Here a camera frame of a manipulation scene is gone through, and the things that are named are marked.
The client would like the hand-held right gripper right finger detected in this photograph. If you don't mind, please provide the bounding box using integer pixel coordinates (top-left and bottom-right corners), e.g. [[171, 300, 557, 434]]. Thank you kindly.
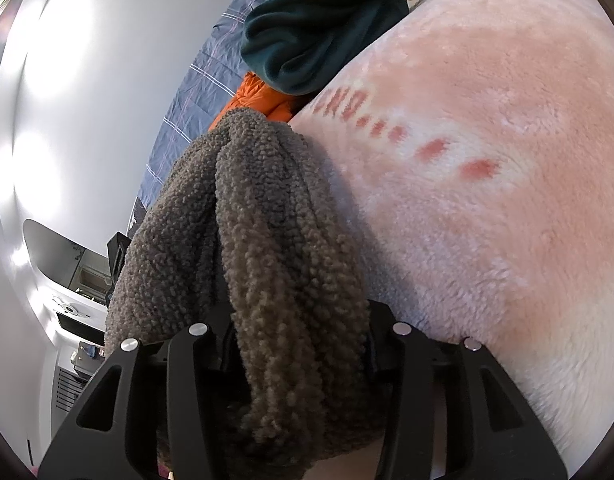
[[362, 300, 568, 480]]

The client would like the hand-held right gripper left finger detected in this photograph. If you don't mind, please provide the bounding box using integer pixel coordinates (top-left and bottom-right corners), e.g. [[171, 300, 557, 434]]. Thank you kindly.
[[38, 305, 253, 480]]

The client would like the brown fleece garment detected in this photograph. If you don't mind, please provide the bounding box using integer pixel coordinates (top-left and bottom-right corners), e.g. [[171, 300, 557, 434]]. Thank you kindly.
[[104, 107, 394, 480]]

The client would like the white shelf unit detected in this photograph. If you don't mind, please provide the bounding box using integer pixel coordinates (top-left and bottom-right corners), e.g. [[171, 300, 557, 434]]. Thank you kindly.
[[22, 217, 112, 413]]

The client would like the pink plush blanket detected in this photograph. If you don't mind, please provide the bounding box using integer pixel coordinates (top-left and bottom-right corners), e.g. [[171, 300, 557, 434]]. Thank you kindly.
[[287, 0, 614, 480]]

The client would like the orange garment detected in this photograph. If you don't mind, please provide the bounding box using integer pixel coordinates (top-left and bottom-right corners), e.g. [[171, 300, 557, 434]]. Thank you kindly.
[[209, 71, 298, 133]]

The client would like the blue striped bedsheet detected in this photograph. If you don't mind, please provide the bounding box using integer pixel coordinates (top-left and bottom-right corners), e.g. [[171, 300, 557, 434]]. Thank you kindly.
[[129, 0, 338, 241]]

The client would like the dark green fleece garment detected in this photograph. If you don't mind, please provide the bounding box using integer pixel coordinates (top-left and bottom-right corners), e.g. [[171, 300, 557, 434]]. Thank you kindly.
[[239, 0, 412, 97]]

